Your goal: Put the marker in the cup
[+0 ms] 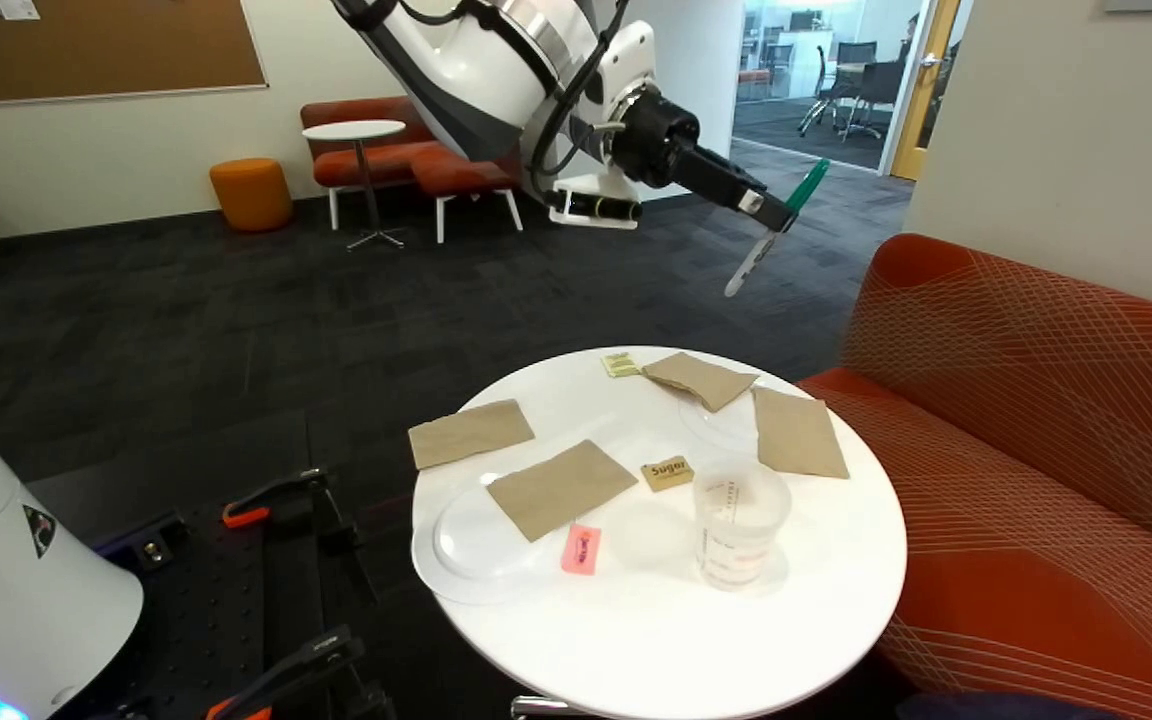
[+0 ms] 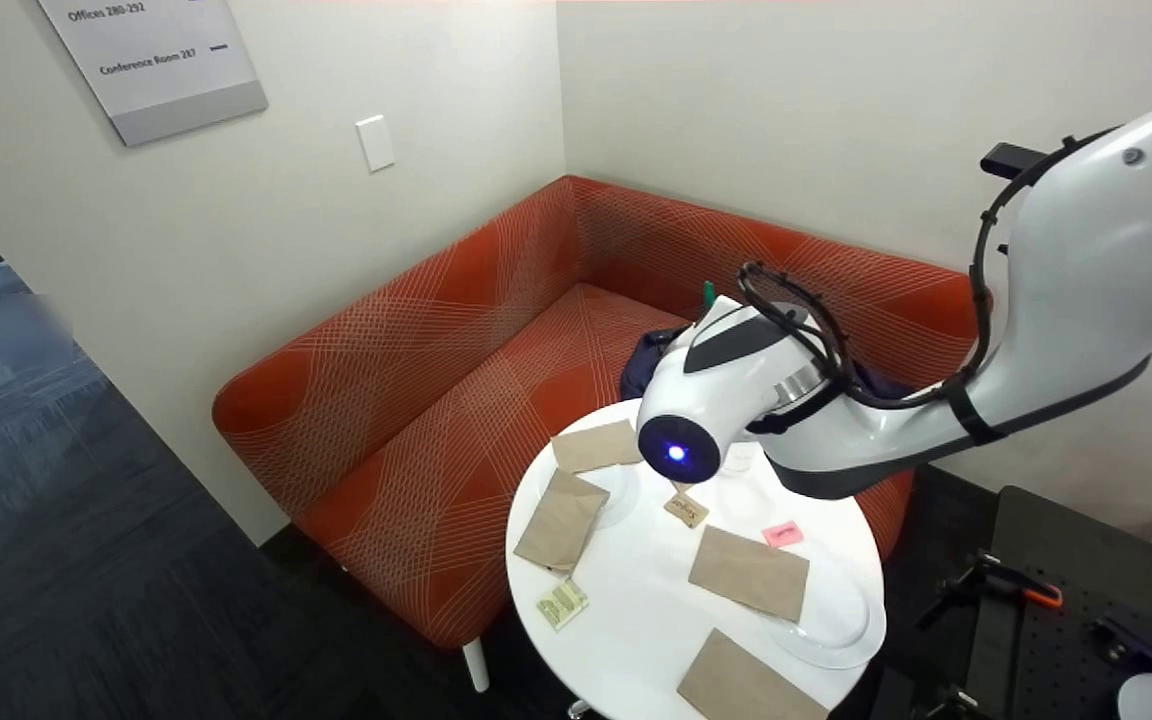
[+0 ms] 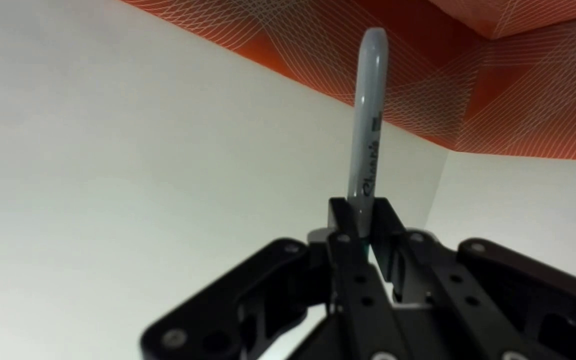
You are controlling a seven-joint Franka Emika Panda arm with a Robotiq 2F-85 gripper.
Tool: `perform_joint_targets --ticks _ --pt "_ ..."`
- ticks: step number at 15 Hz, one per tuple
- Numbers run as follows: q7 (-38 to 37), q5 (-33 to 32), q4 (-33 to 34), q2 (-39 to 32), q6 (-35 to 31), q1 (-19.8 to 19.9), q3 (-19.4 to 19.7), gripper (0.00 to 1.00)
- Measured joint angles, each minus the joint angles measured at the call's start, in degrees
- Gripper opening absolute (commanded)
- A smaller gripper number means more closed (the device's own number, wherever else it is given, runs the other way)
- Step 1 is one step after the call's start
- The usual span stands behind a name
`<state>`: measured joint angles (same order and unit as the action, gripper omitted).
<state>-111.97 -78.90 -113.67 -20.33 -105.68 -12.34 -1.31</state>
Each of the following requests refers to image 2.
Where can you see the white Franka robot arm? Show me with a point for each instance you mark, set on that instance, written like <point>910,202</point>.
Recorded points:
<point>1099,265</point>

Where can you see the dark blue cloth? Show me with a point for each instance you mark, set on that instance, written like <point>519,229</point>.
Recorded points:
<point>643,363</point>

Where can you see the orange fabric sofa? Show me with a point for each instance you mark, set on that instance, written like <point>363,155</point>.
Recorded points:
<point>440,400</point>

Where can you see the small brown paper tag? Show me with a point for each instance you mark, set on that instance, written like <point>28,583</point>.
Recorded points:
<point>685,509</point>

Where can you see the yellow sticky note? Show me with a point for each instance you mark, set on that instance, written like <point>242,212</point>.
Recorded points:
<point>559,605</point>

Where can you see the pink sticky note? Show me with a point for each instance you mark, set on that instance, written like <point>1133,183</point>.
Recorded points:
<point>780,534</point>

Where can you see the white round table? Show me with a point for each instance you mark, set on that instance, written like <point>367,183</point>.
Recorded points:
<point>643,646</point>

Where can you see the clear plastic dome lid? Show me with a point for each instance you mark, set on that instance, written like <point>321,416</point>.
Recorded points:
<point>842,605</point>

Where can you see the black robot platform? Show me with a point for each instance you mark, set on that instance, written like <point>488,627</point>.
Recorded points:
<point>1099,560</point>

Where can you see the grey wall sign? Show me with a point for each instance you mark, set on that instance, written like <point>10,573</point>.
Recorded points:
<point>156,63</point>

